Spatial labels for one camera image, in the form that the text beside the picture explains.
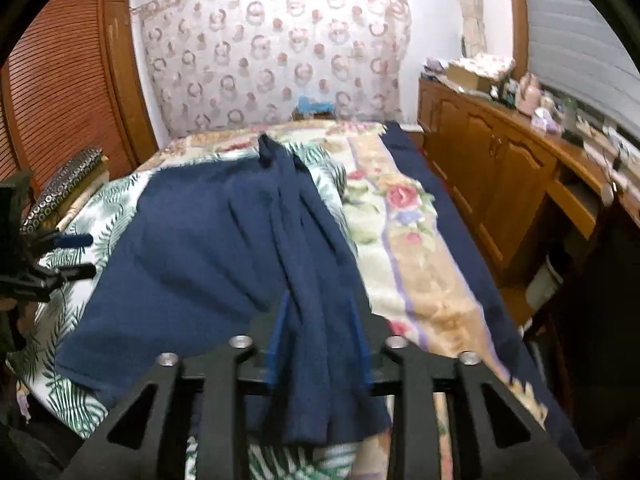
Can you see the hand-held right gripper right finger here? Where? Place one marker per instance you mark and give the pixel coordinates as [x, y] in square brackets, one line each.
[361, 350]

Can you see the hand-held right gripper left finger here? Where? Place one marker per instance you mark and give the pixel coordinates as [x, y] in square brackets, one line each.
[277, 345]

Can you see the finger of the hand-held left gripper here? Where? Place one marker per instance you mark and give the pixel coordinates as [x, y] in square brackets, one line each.
[75, 241]
[75, 273]

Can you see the navy printed T-shirt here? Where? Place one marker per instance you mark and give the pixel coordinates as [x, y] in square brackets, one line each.
[200, 240]

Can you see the beige folded cloth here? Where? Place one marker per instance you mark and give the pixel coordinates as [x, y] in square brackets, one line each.
[75, 216]

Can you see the golden folded cloth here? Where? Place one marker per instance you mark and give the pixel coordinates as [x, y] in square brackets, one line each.
[97, 172]

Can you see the floral bed blanket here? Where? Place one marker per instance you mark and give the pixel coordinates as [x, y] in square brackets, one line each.
[400, 240]

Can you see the palm leaf printed sheet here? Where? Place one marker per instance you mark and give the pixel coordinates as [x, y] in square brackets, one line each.
[70, 400]

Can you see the wooden louvred door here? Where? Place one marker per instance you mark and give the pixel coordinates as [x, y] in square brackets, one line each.
[60, 85]

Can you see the navy bed sheet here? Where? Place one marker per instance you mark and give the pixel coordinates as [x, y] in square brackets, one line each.
[480, 260]

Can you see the white bin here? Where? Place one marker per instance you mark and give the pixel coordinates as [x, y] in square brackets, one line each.
[545, 285]

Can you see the wooden cabinet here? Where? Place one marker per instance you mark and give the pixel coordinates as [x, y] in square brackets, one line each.
[500, 170]

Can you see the blue plastic bag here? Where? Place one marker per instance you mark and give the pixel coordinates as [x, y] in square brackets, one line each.
[315, 104]

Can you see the circle patterned sheer curtain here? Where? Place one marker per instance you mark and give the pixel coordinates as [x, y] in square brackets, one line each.
[275, 35]

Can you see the open cardboard box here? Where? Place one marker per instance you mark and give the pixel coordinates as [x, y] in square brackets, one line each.
[465, 77]

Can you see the small lavender object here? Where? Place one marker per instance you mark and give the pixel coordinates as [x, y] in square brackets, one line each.
[545, 120]

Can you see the pink jug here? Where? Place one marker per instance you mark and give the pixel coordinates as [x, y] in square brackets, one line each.
[529, 92]

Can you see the floral cloth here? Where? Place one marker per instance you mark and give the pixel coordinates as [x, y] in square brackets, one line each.
[487, 65]

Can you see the beige lace curtain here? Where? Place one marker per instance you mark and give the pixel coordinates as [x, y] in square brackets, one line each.
[471, 20]

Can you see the grey window blind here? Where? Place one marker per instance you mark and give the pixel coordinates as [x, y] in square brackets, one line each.
[575, 35]

